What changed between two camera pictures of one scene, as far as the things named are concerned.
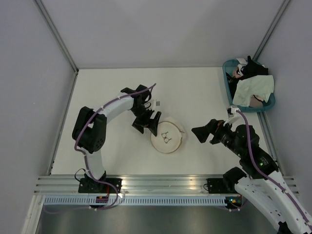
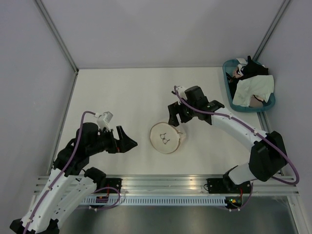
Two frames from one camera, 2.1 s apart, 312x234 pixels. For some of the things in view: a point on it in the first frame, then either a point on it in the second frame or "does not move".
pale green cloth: (262, 87) does not move
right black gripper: (214, 126) to (174, 109)
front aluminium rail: (53, 185) does not move
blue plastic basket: (228, 67) does not move
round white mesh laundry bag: (168, 137) does not move
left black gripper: (139, 125) to (124, 144)
